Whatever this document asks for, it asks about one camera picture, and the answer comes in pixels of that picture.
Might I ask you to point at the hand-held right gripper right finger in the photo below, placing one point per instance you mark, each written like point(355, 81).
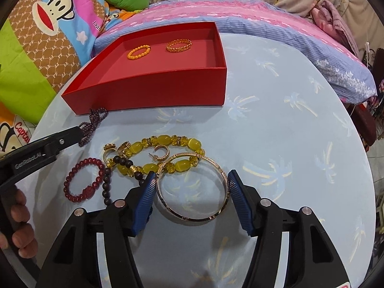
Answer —
point(238, 198)

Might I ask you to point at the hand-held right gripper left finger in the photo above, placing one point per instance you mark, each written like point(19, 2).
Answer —
point(145, 198)

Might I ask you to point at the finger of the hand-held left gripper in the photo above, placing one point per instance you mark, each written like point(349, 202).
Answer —
point(70, 142)
point(54, 135)

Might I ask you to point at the thin gold bangle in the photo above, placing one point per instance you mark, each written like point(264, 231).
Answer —
point(198, 218)

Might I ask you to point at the red cardboard box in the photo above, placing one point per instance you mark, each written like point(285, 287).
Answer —
point(150, 90)

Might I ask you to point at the person's left hand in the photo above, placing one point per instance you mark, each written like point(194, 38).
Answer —
point(22, 237)

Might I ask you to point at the colourful monkey-print blanket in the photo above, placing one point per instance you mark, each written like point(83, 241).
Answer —
point(45, 51)

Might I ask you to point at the dark red stool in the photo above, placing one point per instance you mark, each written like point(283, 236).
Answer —
point(366, 126)

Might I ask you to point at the pink and blue pillow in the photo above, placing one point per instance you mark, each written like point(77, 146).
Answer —
point(255, 18)

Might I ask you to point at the pink folded cloth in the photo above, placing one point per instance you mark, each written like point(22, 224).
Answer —
point(333, 21)

